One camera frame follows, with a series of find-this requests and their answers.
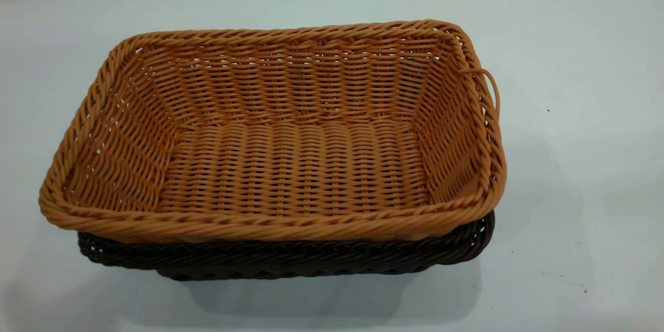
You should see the orange wicker basket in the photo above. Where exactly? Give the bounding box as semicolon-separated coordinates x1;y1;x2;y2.
38;19;507;244

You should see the black wicker basket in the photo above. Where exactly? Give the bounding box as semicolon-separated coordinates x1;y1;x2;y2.
78;211;495;281

